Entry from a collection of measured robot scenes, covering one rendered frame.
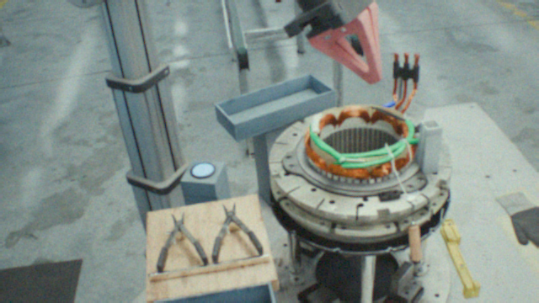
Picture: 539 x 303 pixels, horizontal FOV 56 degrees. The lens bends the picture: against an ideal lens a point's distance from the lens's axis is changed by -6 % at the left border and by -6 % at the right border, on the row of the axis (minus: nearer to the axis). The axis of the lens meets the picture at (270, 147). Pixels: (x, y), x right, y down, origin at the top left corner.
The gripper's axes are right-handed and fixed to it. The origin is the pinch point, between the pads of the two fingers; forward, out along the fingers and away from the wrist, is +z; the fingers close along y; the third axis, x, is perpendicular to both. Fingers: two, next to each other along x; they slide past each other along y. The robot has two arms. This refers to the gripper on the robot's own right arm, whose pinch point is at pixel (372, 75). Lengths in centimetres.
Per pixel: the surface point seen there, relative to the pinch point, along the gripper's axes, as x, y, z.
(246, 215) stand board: 36.5, 6.2, 15.4
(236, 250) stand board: 34.1, -1.4, 16.9
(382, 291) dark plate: 35, 23, 49
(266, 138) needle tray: 52, 36, 14
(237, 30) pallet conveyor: 128, 137, -5
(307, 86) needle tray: 49, 55, 11
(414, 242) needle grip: 15.6, 13.4, 31.3
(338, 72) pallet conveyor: 120, 177, 40
